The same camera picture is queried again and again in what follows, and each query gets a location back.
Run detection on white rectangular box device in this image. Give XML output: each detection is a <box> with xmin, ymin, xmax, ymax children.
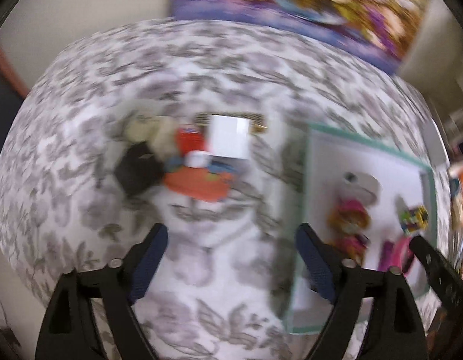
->
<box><xmin>421</xmin><ymin>119</ymin><xmax>450</xmax><ymax>170</ymax></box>

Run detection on white plug charger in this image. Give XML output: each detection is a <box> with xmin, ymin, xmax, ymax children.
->
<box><xmin>207</xmin><ymin>115</ymin><xmax>251</xmax><ymax>159</ymax></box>

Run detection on gold patterned block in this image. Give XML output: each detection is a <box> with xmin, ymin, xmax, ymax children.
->
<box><xmin>194</xmin><ymin>112</ymin><xmax>267</xmax><ymax>133</ymax></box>

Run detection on pink puppy toy figure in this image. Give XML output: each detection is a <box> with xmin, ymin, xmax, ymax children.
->
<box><xmin>328</xmin><ymin>200</ymin><xmax>371</xmax><ymax>265</ymax></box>

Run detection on white round camera device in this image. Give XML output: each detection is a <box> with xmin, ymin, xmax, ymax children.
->
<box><xmin>338</xmin><ymin>172</ymin><xmax>381</xmax><ymax>207</ymax></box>

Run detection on pink small object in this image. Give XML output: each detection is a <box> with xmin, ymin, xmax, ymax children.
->
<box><xmin>390</xmin><ymin>236</ymin><xmax>415</xmax><ymax>276</ymax></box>

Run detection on red white glue bottle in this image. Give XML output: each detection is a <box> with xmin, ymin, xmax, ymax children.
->
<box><xmin>176</xmin><ymin>124</ymin><xmax>211</xmax><ymax>168</ymax></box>

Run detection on flower bouquet painting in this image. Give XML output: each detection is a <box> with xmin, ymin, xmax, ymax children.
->
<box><xmin>171</xmin><ymin>0</ymin><xmax>428</xmax><ymax>73</ymax></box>

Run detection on teal white cardboard box lid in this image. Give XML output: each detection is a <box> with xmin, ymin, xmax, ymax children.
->
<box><xmin>282</xmin><ymin>122</ymin><xmax>439</xmax><ymax>335</ymax></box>

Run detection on cream hair claw clip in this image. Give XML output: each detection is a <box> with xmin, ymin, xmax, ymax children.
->
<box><xmin>124</xmin><ymin>113</ymin><xmax>179</xmax><ymax>161</ymax></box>

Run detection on purple pink marker pen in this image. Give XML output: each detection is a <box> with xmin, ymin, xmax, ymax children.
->
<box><xmin>377</xmin><ymin>240</ymin><xmax>395</xmax><ymax>272</ymax></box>

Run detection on floral grey white blanket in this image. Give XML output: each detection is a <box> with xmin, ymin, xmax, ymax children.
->
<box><xmin>0</xmin><ymin>20</ymin><xmax>431</xmax><ymax>359</ymax></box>

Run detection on black charger cube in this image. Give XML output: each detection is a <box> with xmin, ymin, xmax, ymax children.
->
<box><xmin>113</xmin><ymin>142</ymin><xmax>165</xmax><ymax>197</ymax></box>

